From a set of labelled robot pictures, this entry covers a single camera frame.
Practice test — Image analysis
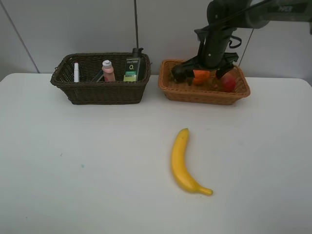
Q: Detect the dark mangosteen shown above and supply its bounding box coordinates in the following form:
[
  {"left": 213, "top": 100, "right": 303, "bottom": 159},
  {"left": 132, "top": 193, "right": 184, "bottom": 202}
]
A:
[{"left": 171, "top": 64, "right": 187, "bottom": 83}]

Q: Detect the white marker pink cap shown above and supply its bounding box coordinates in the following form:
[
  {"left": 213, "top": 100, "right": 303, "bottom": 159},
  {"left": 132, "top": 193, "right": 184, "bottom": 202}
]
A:
[{"left": 74, "top": 62, "right": 79, "bottom": 83}]

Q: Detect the dark brown wicker basket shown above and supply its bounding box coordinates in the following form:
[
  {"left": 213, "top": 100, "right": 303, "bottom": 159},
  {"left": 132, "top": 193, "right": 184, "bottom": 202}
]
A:
[{"left": 51, "top": 52, "right": 151, "bottom": 105}]

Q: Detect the green whiteboard eraser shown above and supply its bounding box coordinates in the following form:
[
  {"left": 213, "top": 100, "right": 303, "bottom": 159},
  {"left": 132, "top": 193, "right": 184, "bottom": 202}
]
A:
[{"left": 91, "top": 70, "right": 103, "bottom": 82}]

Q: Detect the pink bottle white cap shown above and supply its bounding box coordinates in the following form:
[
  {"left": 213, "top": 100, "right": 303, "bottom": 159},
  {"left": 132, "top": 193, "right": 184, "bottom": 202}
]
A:
[{"left": 102, "top": 60, "right": 116, "bottom": 82}]

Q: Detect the yellow banana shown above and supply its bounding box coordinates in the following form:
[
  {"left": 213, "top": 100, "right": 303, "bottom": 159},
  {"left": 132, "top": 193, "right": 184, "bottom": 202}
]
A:
[{"left": 171, "top": 128, "right": 213, "bottom": 196}]

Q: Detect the red pomegranate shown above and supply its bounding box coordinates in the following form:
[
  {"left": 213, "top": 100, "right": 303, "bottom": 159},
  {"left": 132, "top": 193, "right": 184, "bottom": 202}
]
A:
[{"left": 221, "top": 73, "right": 236, "bottom": 93}]

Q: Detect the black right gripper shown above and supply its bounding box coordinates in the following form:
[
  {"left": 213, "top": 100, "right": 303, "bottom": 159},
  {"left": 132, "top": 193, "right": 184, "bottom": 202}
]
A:
[{"left": 179, "top": 30, "right": 238, "bottom": 86}]

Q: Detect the light orange wicker basket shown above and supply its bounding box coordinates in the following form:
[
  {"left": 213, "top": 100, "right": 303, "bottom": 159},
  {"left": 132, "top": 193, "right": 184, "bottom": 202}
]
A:
[{"left": 158, "top": 59, "right": 251, "bottom": 105}]

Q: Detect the orange tangerine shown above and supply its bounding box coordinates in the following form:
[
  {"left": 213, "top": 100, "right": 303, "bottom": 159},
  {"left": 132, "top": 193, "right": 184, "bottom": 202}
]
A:
[{"left": 192, "top": 70, "right": 210, "bottom": 86}]

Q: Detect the dark green pump bottle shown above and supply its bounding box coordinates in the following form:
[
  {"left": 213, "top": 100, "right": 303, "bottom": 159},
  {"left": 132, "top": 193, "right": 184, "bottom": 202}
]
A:
[{"left": 123, "top": 48, "right": 145, "bottom": 82}]

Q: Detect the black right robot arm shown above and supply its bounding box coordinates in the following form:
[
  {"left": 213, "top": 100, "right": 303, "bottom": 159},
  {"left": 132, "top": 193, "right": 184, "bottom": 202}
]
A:
[{"left": 171, "top": 0, "right": 312, "bottom": 84}]

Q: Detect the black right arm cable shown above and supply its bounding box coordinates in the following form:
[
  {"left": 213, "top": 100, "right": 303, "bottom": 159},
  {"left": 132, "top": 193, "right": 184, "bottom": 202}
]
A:
[{"left": 228, "top": 35, "right": 242, "bottom": 49}]

